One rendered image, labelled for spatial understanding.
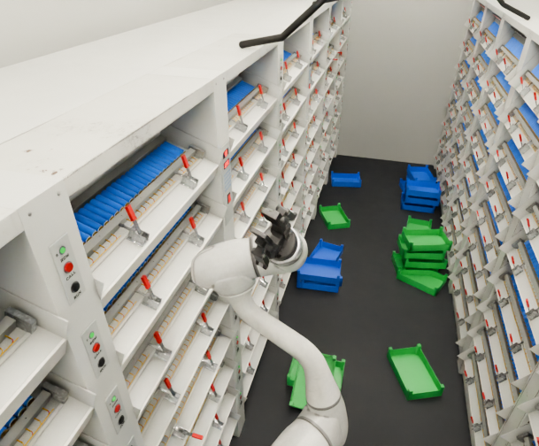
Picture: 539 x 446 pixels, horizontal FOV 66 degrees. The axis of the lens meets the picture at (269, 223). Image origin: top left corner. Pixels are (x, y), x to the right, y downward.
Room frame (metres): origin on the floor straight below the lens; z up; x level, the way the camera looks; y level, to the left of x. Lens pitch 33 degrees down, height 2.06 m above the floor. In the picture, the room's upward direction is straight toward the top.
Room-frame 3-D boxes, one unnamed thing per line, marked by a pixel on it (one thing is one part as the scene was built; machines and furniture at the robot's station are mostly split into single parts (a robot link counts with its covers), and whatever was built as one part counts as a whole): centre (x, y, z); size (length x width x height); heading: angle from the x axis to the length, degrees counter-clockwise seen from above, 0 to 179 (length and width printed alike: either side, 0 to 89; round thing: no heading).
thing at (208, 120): (1.22, 0.23, 0.88); 0.20 x 0.09 x 1.77; 74
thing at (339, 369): (1.50, -0.27, 0.04); 0.30 x 0.20 x 0.08; 74
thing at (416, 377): (1.51, -0.83, 0.04); 0.30 x 0.20 x 0.08; 8
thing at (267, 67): (1.89, 0.05, 0.88); 0.20 x 0.09 x 1.77; 74
